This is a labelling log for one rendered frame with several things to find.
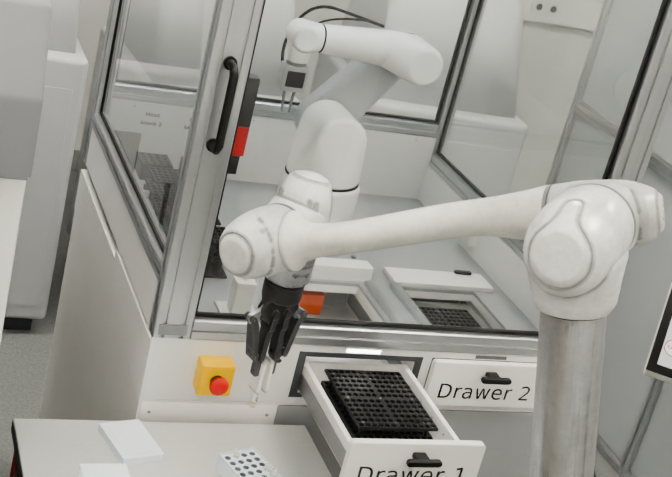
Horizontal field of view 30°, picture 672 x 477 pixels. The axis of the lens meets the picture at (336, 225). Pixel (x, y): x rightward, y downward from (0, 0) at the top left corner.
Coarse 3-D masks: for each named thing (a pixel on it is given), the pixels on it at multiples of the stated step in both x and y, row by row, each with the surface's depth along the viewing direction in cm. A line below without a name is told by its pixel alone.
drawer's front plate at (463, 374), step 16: (432, 368) 277; (448, 368) 278; (464, 368) 279; (480, 368) 280; (496, 368) 282; (512, 368) 283; (528, 368) 285; (432, 384) 278; (464, 384) 281; (480, 384) 282; (496, 384) 284; (512, 384) 286; (528, 384) 287; (432, 400) 280; (448, 400) 281; (464, 400) 283; (480, 400) 284; (496, 400) 286; (512, 400) 288; (528, 400) 289
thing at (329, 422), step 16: (304, 368) 267; (320, 368) 270; (336, 368) 272; (352, 368) 273; (368, 368) 275; (384, 368) 276; (400, 368) 277; (304, 384) 266; (320, 384) 272; (416, 384) 271; (304, 400) 266; (320, 400) 258; (320, 416) 256; (336, 416) 251; (432, 416) 263; (336, 432) 249; (432, 432) 262; (448, 432) 256; (336, 448) 247
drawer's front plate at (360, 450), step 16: (352, 448) 237; (368, 448) 238; (384, 448) 239; (400, 448) 241; (416, 448) 242; (432, 448) 243; (448, 448) 245; (464, 448) 246; (480, 448) 247; (352, 464) 239; (368, 464) 240; (384, 464) 241; (400, 464) 242; (448, 464) 246; (464, 464) 248; (480, 464) 249
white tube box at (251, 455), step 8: (248, 448) 250; (224, 456) 246; (232, 456) 247; (240, 456) 247; (248, 456) 248; (256, 456) 249; (216, 464) 247; (224, 464) 245; (232, 464) 246; (240, 464) 245; (248, 464) 246; (256, 464) 246; (264, 464) 247; (224, 472) 245; (232, 472) 242; (240, 472) 242; (248, 472) 244; (256, 472) 244; (264, 472) 244
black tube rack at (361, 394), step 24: (336, 384) 262; (360, 384) 264; (384, 384) 267; (336, 408) 259; (360, 408) 255; (384, 408) 257; (408, 408) 260; (360, 432) 250; (384, 432) 255; (408, 432) 257
